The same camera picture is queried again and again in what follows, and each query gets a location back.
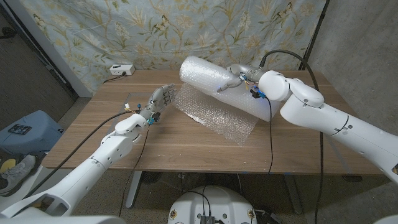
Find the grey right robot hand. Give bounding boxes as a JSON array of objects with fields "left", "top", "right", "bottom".
[{"left": 216, "top": 63, "right": 265, "bottom": 93}]

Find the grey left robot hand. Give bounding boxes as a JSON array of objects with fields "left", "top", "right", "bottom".
[{"left": 139, "top": 83, "right": 178, "bottom": 121}]

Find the clear bubble wrap roll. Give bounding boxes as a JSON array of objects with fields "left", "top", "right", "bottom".
[{"left": 172, "top": 55, "right": 280, "bottom": 146}]

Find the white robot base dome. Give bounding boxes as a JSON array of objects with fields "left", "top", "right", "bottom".
[{"left": 167, "top": 185, "right": 258, "bottom": 224}]

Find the white power strip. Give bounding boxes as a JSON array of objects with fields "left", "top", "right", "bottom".
[{"left": 109, "top": 64, "right": 136, "bottom": 77}]

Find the floral printed backdrop cloth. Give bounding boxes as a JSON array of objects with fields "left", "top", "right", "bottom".
[{"left": 18, "top": 0, "right": 329, "bottom": 94}]

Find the black backdrop stand pole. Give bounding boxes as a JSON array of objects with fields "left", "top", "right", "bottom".
[{"left": 298, "top": 0, "right": 331, "bottom": 71}]

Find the grey metal table leg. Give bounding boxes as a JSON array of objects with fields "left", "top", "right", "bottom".
[
  {"left": 283, "top": 174, "right": 303, "bottom": 215},
  {"left": 125, "top": 170, "right": 143, "bottom": 208}
]

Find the blue plastic storage bin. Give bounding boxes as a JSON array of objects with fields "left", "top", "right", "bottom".
[{"left": 0, "top": 110, "right": 65, "bottom": 156}]

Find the black label with white print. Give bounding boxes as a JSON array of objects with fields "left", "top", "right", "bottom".
[{"left": 7, "top": 124, "right": 33, "bottom": 136}]

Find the white robot torso shell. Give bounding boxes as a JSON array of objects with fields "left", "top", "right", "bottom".
[{"left": 0, "top": 215, "right": 127, "bottom": 224}]

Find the grey sneaker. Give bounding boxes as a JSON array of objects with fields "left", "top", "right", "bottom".
[{"left": 0, "top": 154, "right": 35, "bottom": 197}]

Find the black power strip cord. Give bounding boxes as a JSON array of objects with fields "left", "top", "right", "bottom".
[{"left": 102, "top": 72, "right": 127, "bottom": 84}]

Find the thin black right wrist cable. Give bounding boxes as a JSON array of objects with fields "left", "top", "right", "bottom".
[{"left": 266, "top": 96, "right": 274, "bottom": 175}]

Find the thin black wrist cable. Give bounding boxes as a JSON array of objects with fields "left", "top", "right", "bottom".
[
  {"left": 118, "top": 123, "right": 152, "bottom": 218},
  {"left": 266, "top": 96, "right": 274, "bottom": 175}
]

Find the thin black left wrist cable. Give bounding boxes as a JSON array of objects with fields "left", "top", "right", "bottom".
[{"left": 118, "top": 123, "right": 152, "bottom": 218}]

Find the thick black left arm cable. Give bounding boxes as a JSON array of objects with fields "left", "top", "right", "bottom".
[{"left": 23, "top": 109, "right": 142, "bottom": 199}]

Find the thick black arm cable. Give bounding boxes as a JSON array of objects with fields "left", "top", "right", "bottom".
[
  {"left": 259, "top": 49, "right": 325, "bottom": 224},
  {"left": 23, "top": 109, "right": 142, "bottom": 199}
]

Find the black cable on robot base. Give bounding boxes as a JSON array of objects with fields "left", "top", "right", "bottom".
[{"left": 181, "top": 185, "right": 212, "bottom": 217}]

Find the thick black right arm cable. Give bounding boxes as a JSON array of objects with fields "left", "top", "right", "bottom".
[{"left": 259, "top": 49, "right": 325, "bottom": 224}]

